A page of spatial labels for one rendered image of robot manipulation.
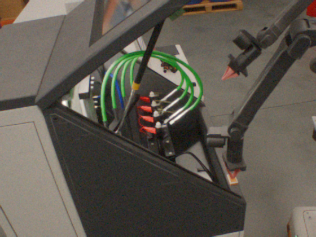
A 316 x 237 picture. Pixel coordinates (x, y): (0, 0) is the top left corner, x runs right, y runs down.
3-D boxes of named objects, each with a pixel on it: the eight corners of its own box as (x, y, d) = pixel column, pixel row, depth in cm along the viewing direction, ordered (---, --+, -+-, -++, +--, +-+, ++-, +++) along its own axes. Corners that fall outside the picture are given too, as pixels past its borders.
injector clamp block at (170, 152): (177, 181, 152) (175, 154, 144) (154, 184, 152) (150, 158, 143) (166, 134, 180) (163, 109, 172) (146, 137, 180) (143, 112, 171)
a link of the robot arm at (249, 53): (264, 53, 134) (263, 48, 139) (252, 42, 133) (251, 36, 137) (251, 65, 138) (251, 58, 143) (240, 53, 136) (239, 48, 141)
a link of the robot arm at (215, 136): (241, 130, 112) (242, 113, 118) (205, 128, 114) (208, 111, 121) (239, 156, 120) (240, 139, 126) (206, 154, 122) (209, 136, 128)
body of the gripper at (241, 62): (226, 56, 144) (239, 44, 140) (244, 71, 147) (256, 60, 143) (227, 62, 139) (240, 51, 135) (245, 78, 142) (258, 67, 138)
